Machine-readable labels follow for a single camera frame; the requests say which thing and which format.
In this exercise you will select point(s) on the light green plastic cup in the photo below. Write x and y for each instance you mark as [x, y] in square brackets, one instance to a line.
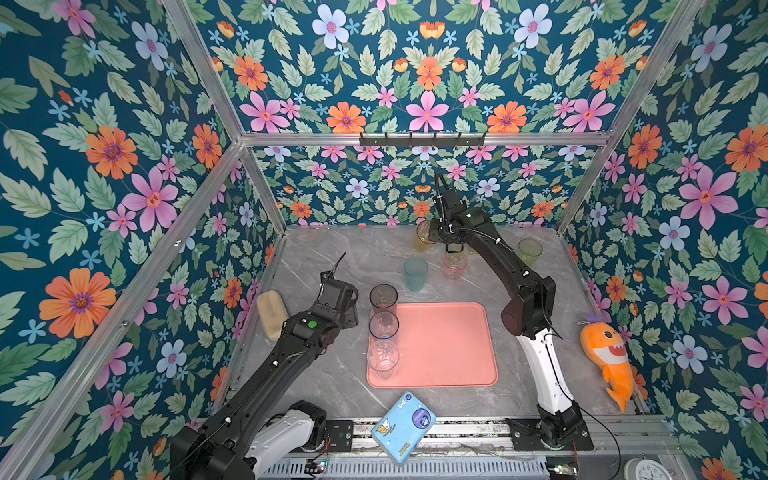
[529, 250]

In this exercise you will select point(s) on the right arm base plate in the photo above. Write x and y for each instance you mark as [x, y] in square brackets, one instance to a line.
[531, 434]

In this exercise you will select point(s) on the blue translucent plastic cup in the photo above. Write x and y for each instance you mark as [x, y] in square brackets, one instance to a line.
[383, 326]

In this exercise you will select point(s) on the beige sponge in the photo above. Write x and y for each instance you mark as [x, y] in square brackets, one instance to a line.
[272, 313]

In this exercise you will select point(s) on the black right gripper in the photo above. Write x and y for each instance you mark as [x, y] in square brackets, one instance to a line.
[433, 232]

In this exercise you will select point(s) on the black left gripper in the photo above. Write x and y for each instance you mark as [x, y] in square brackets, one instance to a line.
[352, 312]

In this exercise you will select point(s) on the black hook rail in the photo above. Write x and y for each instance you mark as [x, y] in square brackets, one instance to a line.
[409, 140]

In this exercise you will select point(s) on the clear plastic cup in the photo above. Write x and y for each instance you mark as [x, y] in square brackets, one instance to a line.
[383, 357]

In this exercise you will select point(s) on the orange plush toy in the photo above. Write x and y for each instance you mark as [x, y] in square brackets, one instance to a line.
[603, 345]

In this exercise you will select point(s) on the pink rectangular tray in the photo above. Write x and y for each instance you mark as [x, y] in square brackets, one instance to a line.
[441, 345]

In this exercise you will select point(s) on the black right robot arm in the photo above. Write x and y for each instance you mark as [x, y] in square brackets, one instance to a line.
[527, 315]

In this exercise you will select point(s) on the dark grey plastic cup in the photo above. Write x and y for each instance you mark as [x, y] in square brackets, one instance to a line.
[383, 298]

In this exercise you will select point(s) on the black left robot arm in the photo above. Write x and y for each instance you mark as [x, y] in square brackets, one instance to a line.
[238, 442]

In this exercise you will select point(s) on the blue cartoon box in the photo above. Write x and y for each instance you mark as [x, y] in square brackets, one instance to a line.
[403, 427]

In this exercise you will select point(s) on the teal plastic cup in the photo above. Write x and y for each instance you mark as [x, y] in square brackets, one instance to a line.
[416, 273]

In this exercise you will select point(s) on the yellow plastic cup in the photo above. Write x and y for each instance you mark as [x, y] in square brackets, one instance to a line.
[423, 241]

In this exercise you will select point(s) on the pink plastic cup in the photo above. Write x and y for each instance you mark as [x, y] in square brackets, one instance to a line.
[454, 265]

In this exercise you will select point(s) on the white clock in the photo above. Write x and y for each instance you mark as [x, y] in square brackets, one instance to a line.
[645, 469]

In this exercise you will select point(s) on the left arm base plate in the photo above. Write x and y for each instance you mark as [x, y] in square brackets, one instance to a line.
[339, 436]

